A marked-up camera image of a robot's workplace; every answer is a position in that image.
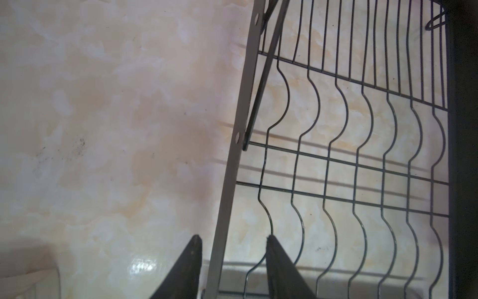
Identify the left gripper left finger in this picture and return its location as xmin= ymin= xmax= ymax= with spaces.
xmin=150 ymin=234 xmax=202 ymax=299

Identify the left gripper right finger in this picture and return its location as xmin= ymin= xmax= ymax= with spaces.
xmin=266 ymin=235 xmax=316 ymax=299

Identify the black wire dish rack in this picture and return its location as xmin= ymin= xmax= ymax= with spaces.
xmin=199 ymin=1 xmax=478 ymax=299

